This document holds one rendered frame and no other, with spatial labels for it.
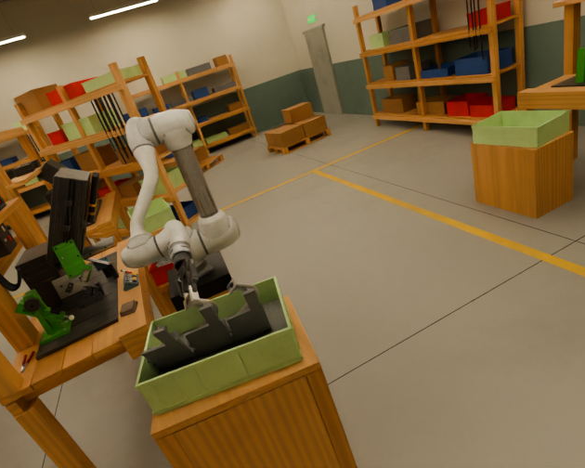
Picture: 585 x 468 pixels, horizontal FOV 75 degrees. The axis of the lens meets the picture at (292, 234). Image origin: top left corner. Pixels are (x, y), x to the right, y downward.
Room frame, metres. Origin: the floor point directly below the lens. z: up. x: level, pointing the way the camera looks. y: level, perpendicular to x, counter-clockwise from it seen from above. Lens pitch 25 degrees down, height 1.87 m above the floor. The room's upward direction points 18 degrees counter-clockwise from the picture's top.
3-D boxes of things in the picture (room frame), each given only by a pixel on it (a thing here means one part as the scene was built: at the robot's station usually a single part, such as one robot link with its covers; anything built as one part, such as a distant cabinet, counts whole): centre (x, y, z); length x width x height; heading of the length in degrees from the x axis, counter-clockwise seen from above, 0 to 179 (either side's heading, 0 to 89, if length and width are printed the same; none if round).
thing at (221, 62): (11.02, 1.62, 1.12); 3.16 x 0.54 x 2.24; 105
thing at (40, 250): (2.33, 1.54, 1.07); 0.30 x 0.18 x 0.34; 17
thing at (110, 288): (2.26, 1.38, 0.89); 1.10 x 0.42 x 0.02; 17
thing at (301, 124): (8.52, -0.78, 0.37); 1.20 x 0.80 x 0.74; 113
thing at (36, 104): (5.64, 2.10, 1.19); 2.30 x 0.55 x 2.39; 56
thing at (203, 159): (9.22, 1.68, 0.22); 1.20 x 0.80 x 0.44; 145
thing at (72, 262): (2.21, 1.30, 1.17); 0.13 x 0.12 x 0.20; 17
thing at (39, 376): (2.26, 1.38, 0.44); 1.49 x 0.70 x 0.88; 17
